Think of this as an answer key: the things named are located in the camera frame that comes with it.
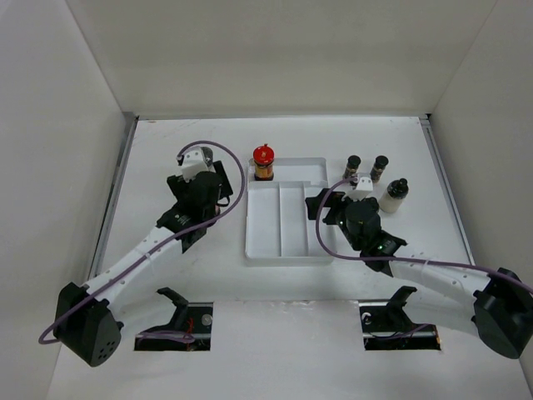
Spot dark spice bottle black cap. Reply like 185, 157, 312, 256
342, 154, 361, 179

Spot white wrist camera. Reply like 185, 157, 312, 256
177, 146, 212, 182
350, 176, 373, 201

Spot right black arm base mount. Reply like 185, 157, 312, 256
358, 286, 441, 351

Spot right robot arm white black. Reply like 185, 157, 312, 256
305, 188, 532, 359

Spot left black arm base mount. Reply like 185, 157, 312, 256
134, 287, 214, 352

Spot white powder bottle black cap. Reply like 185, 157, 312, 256
378, 178, 409, 213

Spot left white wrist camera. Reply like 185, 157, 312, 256
177, 146, 212, 182

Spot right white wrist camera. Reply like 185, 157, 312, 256
350, 176, 373, 201

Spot white compartment tray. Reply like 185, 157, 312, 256
245, 157, 333, 267

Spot red lid sauce jar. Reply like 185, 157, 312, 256
201, 146, 213, 165
252, 143, 275, 181

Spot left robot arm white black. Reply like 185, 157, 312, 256
52, 159, 233, 368

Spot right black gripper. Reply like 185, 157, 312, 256
306, 187, 366, 251

